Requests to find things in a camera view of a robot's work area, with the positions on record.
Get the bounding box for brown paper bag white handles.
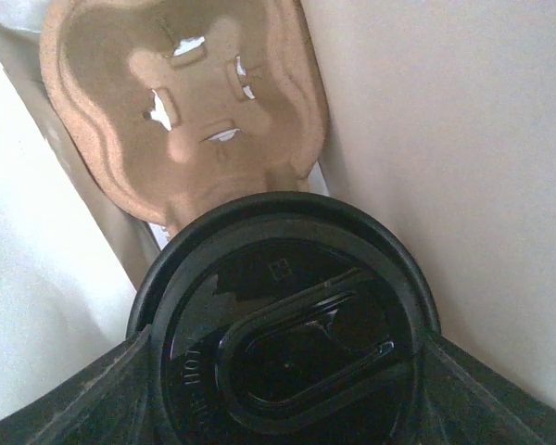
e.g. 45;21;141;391
0;1;556;420

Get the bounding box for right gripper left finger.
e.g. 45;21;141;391
0;325;162;444

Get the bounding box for brown pulp cup carrier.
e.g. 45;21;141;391
40;1;328;234

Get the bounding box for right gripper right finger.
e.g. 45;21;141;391
420;332;556;444

